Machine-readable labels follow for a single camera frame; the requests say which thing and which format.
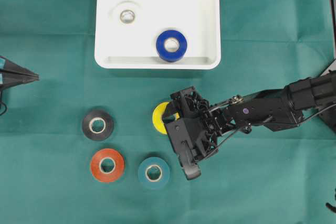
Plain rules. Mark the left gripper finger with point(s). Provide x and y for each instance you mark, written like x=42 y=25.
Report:
x=9 y=80
x=8 y=66

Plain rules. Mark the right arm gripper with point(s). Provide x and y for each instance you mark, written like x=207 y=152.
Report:
x=209 y=121

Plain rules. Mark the yellow tape roll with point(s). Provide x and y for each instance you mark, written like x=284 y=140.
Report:
x=157 y=117

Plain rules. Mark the blue tape roll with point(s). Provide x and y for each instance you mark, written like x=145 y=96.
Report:
x=171 y=45

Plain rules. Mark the green tape roll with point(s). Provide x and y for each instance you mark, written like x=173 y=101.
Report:
x=154 y=173

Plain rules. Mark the white tape roll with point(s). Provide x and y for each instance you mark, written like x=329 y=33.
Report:
x=125 y=14

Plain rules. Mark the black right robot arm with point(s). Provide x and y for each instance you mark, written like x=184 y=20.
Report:
x=282 y=109

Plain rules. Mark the black tape roll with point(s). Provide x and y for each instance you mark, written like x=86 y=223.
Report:
x=97 y=125

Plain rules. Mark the red tape roll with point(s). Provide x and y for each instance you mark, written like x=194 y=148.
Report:
x=107 y=165

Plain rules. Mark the white plastic case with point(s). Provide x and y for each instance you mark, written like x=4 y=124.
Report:
x=135 y=48

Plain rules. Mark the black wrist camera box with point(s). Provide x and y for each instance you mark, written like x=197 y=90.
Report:
x=183 y=143

